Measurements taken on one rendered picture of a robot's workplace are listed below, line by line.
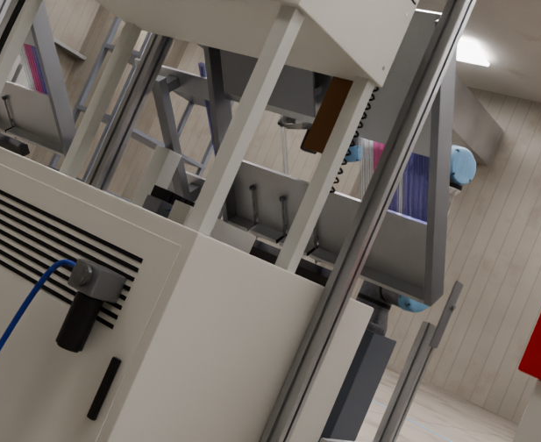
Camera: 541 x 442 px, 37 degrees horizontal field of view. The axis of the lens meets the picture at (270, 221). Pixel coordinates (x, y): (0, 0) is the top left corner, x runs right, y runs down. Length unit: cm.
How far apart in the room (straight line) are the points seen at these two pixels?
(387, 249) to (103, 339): 96
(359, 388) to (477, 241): 904
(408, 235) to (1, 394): 104
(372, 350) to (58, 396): 145
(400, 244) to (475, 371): 927
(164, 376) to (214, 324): 12
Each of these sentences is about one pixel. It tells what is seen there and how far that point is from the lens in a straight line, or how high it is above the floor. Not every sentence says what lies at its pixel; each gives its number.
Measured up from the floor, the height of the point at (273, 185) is 82.
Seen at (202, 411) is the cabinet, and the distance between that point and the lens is 141.
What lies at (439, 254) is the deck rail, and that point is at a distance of 196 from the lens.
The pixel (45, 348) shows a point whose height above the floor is 35.
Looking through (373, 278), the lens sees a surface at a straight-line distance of 209.
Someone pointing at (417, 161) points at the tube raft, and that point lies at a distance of 190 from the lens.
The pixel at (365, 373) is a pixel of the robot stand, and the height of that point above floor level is 42.
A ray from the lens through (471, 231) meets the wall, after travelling 1166.
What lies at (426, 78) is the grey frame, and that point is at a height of 107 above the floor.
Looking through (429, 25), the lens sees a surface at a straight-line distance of 175.
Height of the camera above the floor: 62
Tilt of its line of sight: 3 degrees up
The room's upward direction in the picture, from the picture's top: 23 degrees clockwise
